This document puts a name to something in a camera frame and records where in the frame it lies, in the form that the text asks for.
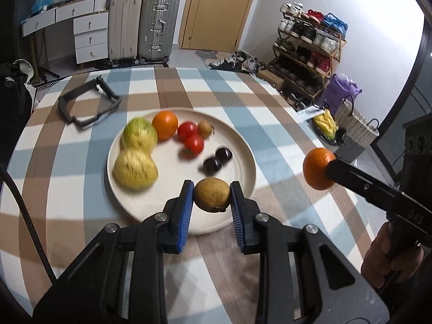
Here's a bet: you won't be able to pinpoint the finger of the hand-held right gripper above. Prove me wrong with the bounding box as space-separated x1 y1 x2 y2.
326 158 403 207

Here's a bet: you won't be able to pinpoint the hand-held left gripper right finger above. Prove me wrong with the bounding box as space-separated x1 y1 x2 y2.
229 180 390 324

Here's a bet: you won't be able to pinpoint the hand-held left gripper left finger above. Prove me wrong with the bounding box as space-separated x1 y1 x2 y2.
32 180 195 324

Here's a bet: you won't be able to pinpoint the cream round plate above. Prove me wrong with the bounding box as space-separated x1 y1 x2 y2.
106 108 257 235

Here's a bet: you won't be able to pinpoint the brown round fruit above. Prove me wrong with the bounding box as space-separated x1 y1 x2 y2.
193 177 232 213
197 120 215 139

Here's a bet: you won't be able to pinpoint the large orange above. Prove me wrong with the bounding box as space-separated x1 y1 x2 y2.
302 148 338 190

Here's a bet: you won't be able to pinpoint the dark purple plum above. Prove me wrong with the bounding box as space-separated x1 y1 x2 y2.
202 157 223 173
215 147 233 164

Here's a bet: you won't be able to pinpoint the yellow guava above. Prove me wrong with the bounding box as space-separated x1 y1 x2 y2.
112 148 159 191

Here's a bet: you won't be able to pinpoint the red tomato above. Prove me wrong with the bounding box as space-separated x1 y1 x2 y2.
184 135 205 158
177 121 198 141

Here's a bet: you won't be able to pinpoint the green guava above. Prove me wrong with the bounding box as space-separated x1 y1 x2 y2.
121 117 158 152

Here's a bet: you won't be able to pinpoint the person's right hand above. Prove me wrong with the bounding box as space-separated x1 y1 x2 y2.
360 223 425 290

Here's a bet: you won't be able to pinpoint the white woven basket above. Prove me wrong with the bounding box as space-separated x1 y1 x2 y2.
333 95 381 157

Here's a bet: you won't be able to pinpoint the yellow bundle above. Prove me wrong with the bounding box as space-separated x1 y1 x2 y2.
312 108 339 141

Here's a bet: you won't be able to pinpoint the white paper tag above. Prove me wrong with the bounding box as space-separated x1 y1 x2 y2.
296 104 325 121

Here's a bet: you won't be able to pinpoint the checked tablecloth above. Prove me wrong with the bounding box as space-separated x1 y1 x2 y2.
0 67 400 324

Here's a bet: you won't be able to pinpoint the purple plastic bag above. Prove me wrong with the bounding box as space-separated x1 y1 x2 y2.
323 73 363 117

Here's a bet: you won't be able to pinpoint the small orange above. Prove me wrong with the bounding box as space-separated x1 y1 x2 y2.
152 111 179 141

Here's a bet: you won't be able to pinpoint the brown cardboard box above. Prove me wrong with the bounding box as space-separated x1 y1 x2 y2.
257 69 286 90

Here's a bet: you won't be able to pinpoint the wooden shoe rack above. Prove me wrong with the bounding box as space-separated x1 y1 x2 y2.
272 10 347 109

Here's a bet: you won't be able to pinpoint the rows of racked shoes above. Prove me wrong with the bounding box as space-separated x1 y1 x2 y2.
277 2 348 107

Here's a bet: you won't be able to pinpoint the loose sneakers group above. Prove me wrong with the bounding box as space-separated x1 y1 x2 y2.
207 50 260 73

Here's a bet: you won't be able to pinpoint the grey door mat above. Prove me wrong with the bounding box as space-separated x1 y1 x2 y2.
196 50 220 65

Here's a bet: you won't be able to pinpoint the silver suitcase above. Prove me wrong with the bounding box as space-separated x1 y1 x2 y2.
138 0 180 63

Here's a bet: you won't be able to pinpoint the beige suitcase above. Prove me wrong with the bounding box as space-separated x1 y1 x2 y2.
108 0 144 65

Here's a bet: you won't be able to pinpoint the white drawer desk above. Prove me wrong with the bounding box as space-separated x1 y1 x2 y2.
21 0 110 71

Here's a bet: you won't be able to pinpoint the wooden door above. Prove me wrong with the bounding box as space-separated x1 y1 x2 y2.
180 0 262 52

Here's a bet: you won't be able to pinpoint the pile of black jackets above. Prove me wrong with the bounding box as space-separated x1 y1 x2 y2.
0 59 38 115

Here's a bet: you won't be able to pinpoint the blue plastic bag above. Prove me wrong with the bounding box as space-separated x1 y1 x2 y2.
31 0 56 14

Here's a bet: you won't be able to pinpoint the black braided cable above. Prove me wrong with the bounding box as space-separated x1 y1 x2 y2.
0 164 58 286

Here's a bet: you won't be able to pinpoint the black clamp frame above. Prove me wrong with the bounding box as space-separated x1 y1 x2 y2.
57 76 122 130

